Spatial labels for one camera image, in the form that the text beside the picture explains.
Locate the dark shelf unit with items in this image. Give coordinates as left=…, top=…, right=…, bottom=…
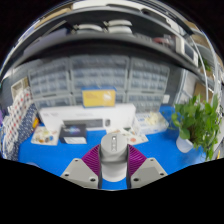
left=0, top=0, right=219, bottom=88

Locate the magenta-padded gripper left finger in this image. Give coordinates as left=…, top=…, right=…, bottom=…
left=60, top=143, right=102, bottom=189

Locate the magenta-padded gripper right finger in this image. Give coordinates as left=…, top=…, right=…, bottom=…
left=126, top=144, right=169, bottom=189

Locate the green plant in white pot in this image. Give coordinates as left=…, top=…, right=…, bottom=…
left=170, top=94, right=223, bottom=162

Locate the white computer mouse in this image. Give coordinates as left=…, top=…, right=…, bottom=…
left=99, top=132, right=129, bottom=183

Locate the red blue checked cloth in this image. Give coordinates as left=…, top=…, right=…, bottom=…
left=4, top=87, right=34, bottom=144

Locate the small black box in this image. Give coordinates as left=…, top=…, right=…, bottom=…
left=58, top=123, right=88, bottom=145

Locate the beige woven basket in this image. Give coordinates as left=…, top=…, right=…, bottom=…
left=10, top=77, right=30, bottom=101

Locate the yellow card with blue frame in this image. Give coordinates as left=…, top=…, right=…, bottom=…
left=81, top=87, right=117, bottom=108

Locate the long white keyboard box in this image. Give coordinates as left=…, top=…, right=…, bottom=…
left=38, top=103, right=137, bottom=133

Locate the white and blue tissue box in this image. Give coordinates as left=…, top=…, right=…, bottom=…
left=134, top=111, right=170, bottom=135

